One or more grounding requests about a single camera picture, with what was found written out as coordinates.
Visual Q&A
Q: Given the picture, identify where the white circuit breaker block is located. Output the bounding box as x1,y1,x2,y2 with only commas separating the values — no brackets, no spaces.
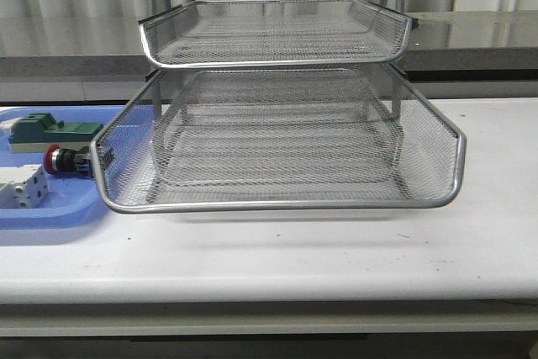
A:
1,164,49,209

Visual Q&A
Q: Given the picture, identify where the blue plastic tray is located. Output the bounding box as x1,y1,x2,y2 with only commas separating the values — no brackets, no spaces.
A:
0,104,146,230

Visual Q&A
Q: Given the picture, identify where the red emergency push button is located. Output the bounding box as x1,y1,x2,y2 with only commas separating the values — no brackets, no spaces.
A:
43,144,94,178

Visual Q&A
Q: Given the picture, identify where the grey stone counter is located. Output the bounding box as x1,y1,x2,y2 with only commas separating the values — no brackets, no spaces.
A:
1,11,537,82

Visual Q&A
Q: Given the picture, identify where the green electrical switch block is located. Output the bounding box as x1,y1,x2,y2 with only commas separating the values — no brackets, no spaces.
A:
1,113,103,153

